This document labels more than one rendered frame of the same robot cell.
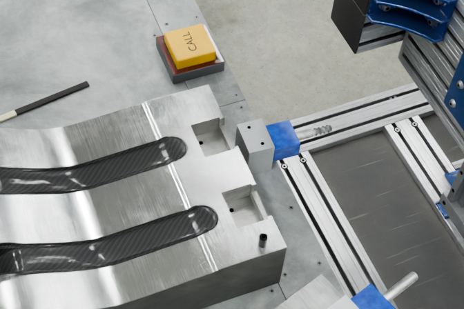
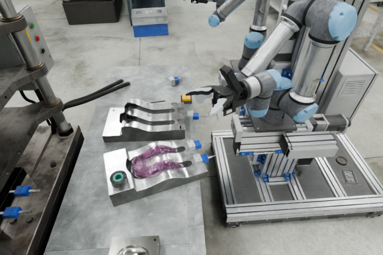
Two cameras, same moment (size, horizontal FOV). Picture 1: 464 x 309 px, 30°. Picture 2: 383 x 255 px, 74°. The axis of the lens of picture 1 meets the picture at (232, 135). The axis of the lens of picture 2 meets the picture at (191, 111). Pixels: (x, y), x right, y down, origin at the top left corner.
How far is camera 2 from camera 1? 72 cm
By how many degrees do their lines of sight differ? 19
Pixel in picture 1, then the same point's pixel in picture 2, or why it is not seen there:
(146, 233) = (161, 122)
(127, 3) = (178, 89)
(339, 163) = (228, 142)
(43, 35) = (161, 91)
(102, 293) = (149, 128)
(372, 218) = (232, 155)
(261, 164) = (190, 119)
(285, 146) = (195, 116)
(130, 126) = (166, 106)
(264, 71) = (223, 123)
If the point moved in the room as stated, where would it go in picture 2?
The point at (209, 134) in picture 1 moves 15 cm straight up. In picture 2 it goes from (180, 110) to (180, 93)
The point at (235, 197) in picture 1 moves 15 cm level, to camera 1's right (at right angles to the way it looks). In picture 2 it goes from (180, 121) to (202, 127)
